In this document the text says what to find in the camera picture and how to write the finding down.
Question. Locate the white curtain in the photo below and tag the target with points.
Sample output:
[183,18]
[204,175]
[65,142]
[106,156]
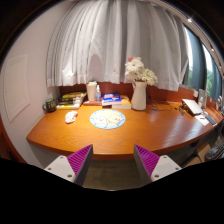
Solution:
[95,38]

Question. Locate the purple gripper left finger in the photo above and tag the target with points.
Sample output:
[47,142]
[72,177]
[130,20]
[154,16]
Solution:
[73,167]

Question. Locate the white ceramic vase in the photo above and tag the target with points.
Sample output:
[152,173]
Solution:
[138,100]

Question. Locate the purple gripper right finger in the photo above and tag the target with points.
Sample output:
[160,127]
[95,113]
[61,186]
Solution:
[153,167]

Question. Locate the black phone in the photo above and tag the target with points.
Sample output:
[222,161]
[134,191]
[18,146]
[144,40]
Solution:
[211,120]

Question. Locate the white flower bouquet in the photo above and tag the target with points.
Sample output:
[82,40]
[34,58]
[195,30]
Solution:
[135,71]

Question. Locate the white pink computer mouse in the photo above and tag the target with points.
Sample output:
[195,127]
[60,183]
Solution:
[70,117]

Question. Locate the silver laptop on stand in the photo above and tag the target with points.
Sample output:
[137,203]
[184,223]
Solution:
[191,106]

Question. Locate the clear spray bottle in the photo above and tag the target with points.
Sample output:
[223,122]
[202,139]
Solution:
[98,93]

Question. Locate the stack of yellow books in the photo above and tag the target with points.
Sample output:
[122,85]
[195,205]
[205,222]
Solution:
[71,100]

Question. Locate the white cylindrical container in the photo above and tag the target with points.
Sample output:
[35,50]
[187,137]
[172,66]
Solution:
[91,90]

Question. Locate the white paper sheet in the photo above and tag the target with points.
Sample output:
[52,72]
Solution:
[202,120]

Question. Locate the dark green mug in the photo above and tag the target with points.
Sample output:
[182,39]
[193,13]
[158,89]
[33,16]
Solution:
[50,105]

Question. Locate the blue snack box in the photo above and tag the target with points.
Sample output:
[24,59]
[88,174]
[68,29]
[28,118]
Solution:
[111,99]

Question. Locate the round cartoon mouse pad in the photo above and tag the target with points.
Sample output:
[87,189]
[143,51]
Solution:
[107,119]

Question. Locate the yellow book under box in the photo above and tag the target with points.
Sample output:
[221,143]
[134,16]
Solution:
[125,103]

